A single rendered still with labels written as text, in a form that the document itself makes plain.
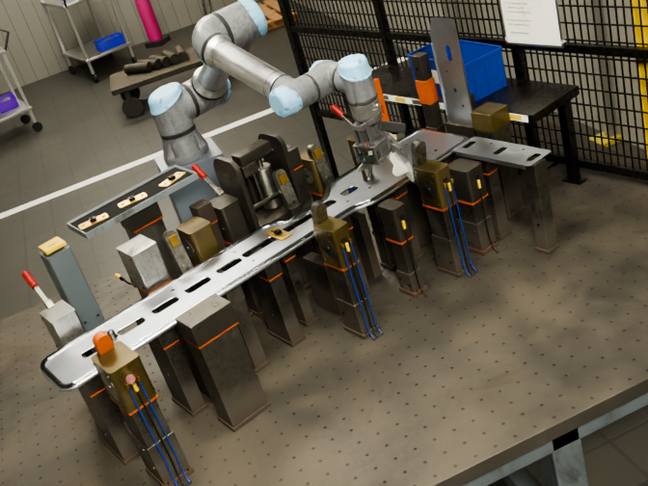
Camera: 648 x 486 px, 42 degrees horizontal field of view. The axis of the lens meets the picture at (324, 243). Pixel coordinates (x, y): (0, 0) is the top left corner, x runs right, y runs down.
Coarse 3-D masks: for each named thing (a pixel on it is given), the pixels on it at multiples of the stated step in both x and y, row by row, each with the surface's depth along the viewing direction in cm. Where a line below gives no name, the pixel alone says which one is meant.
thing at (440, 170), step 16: (432, 160) 239; (432, 176) 233; (448, 176) 235; (432, 192) 237; (448, 192) 236; (432, 208) 241; (448, 208) 239; (432, 224) 245; (448, 224) 241; (432, 240) 249; (448, 240) 243; (464, 240) 246; (448, 256) 247; (464, 256) 248; (448, 272) 250; (464, 272) 248
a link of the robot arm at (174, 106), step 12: (168, 84) 272; (180, 84) 273; (156, 96) 267; (168, 96) 265; (180, 96) 268; (192, 96) 270; (156, 108) 266; (168, 108) 266; (180, 108) 268; (192, 108) 270; (156, 120) 269; (168, 120) 267; (180, 120) 269; (192, 120) 273; (168, 132) 270; (180, 132) 270
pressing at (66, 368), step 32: (352, 192) 246; (384, 192) 241; (288, 224) 239; (224, 256) 233; (256, 256) 228; (160, 288) 226; (224, 288) 218; (128, 320) 217; (160, 320) 212; (64, 352) 212; (96, 352) 207; (64, 384) 199
